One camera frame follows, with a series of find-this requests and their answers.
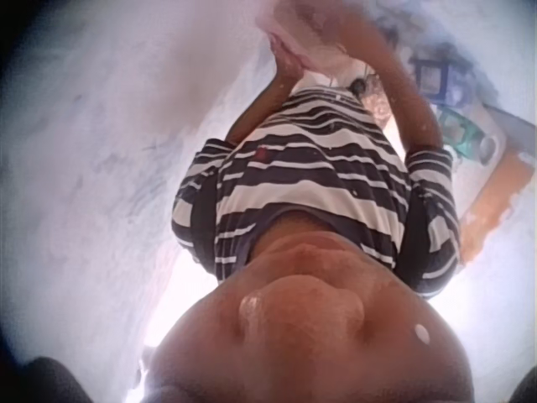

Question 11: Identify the person's right hand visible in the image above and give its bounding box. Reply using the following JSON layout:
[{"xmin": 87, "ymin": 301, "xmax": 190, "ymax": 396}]
[{"xmin": 289, "ymin": 0, "xmax": 378, "ymax": 50}]

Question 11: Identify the person's left hand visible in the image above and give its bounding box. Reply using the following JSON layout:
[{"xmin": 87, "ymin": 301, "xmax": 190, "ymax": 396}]
[{"xmin": 268, "ymin": 31, "xmax": 314, "ymax": 79}]

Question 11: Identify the white cloth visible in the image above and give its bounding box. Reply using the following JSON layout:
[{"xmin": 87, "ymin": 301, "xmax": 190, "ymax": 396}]
[{"xmin": 255, "ymin": 0, "xmax": 356, "ymax": 87}]

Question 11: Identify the blue square container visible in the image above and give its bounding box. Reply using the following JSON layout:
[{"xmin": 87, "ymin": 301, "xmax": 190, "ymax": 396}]
[{"xmin": 409, "ymin": 56, "xmax": 455, "ymax": 100}]

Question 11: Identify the teal plastic container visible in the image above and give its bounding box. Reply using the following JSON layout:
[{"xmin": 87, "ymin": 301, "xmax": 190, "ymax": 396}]
[{"xmin": 435, "ymin": 107, "xmax": 483, "ymax": 159}]

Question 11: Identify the grey metal cup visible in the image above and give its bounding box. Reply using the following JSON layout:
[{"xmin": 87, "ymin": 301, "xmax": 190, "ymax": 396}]
[{"xmin": 477, "ymin": 133, "xmax": 503, "ymax": 163}]

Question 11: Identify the orange board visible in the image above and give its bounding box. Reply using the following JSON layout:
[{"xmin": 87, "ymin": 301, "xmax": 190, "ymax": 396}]
[{"xmin": 459, "ymin": 150, "xmax": 536, "ymax": 264}]

